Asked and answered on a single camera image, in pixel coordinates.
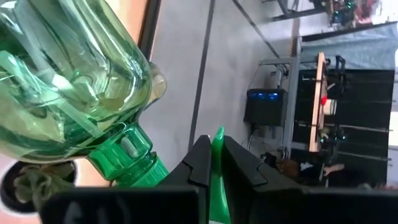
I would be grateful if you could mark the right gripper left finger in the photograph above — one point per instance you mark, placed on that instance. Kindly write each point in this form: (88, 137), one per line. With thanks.
(196, 168)

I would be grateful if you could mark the grey cloth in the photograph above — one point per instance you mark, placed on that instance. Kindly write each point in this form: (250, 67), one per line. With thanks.
(342, 46)

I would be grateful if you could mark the black computer tower blue lights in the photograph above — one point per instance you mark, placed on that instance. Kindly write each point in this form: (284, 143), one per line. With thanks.
(265, 107)

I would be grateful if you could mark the green spray bottle white trigger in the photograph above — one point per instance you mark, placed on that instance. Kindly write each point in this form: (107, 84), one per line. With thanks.
(62, 77)

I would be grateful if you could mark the person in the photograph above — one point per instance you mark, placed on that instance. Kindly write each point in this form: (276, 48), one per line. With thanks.
(334, 169)

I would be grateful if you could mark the grey metal table frame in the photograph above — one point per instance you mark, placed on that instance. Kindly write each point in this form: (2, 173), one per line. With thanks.
(292, 102)

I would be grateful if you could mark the black backdrop curtain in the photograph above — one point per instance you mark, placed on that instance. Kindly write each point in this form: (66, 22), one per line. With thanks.
(363, 102)

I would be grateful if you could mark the green succulent plant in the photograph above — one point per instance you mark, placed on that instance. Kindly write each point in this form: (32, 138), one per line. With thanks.
(34, 183)

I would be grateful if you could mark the small red object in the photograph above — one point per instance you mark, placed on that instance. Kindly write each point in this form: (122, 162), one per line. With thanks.
(324, 100)

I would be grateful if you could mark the white plant pot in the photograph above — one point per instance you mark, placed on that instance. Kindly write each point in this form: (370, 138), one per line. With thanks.
(6, 186)

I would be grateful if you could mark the wooden far table top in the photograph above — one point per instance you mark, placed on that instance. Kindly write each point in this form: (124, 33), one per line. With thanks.
(317, 102)

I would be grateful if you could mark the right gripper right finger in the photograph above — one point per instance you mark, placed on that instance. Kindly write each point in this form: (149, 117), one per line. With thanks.
(248, 186)

